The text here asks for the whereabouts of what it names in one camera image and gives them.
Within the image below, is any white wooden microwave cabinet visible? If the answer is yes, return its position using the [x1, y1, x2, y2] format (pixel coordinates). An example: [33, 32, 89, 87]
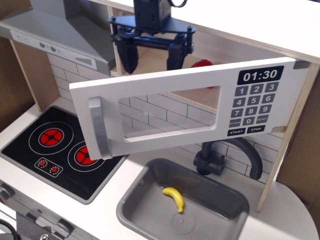
[120, 0, 320, 212]

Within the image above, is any grey range hood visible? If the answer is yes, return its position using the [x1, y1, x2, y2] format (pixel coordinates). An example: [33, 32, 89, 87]
[0, 0, 116, 75]

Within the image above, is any yellow toy banana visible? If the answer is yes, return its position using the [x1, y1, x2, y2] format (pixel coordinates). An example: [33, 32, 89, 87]
[162, 187, 185, 214]

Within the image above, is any grey toy sink basin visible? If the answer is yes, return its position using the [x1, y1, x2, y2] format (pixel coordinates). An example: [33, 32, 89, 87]
[116, 158, 250, 240]

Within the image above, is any black toy stove top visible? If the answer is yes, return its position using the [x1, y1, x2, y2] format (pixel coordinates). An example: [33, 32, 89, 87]
[0, 106, 125, 205]

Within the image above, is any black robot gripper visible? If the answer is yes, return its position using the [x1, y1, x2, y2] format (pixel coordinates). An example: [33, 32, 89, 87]
[108, 0, 196, 74]

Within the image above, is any black cable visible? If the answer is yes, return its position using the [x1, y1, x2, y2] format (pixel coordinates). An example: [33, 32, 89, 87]
[167, 0, 188, 8]

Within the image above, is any red toy item in microwave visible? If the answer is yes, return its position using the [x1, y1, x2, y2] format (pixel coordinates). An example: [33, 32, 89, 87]
[191, 59, 215, 90]

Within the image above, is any white toy microwave door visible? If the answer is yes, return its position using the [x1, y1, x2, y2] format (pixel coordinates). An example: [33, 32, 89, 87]
[70, 57, 303, 159]

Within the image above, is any grey toy oven front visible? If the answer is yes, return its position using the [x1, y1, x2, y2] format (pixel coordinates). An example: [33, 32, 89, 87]
[0, 182, 96, 240]

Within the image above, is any dark grey toy faucet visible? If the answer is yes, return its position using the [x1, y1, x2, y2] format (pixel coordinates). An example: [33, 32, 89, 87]
[193, 137, 263, 180]

